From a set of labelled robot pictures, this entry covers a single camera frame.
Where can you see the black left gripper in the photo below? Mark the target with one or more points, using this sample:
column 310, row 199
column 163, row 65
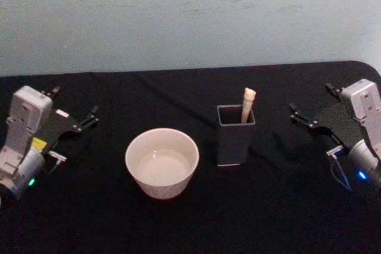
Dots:
column 61, row 126

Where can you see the black table cloth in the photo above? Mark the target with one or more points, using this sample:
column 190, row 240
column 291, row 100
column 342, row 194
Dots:
column 256, row 212

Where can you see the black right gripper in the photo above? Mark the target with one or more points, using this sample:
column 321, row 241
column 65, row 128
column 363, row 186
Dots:
column 337, row 124

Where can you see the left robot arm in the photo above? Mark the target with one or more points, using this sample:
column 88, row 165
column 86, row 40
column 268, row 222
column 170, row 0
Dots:
column 21, row 135

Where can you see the white round bowl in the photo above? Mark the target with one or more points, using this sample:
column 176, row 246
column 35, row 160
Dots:
column 162, row 163

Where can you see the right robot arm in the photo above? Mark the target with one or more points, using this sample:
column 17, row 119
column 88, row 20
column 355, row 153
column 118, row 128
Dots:
column 363, row 123

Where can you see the dark grey square holder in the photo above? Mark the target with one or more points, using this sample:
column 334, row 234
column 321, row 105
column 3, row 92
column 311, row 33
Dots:
column 233, row 144

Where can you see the pale wall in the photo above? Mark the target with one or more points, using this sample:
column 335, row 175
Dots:
column 190, row 16

